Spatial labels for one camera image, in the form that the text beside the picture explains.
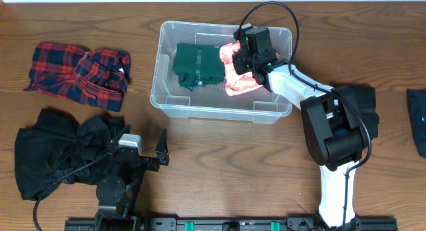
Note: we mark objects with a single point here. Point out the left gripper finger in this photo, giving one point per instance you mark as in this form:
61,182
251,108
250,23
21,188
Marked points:
161,149
118,136

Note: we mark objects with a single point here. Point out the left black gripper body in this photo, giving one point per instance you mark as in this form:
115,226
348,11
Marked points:
141,160

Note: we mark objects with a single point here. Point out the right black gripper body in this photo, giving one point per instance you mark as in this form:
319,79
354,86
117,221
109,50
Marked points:
245,60

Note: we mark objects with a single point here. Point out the pink garment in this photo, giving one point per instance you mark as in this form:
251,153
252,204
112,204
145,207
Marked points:
235,84

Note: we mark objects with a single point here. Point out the dark green garment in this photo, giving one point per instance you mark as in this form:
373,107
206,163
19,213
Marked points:
198,65

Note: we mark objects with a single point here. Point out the black garment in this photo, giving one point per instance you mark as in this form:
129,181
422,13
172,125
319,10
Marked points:
365,98
57,145

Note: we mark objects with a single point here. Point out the navy garment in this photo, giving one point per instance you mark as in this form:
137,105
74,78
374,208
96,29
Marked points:
416,108

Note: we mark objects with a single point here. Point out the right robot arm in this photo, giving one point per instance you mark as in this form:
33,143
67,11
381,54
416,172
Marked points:
334,131

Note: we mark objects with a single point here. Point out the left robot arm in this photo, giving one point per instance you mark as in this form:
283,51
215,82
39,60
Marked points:
118,191

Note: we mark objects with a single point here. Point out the clear plastic storage bin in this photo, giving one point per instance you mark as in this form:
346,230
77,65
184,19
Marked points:
211,101

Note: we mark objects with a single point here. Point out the red navy plaid shirt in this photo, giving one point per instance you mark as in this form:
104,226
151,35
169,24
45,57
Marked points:
96,77

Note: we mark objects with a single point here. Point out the black crumpled garment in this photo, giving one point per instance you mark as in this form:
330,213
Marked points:
57,145

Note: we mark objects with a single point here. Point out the black mounting rail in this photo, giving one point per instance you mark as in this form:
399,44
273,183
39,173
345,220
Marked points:
291,223

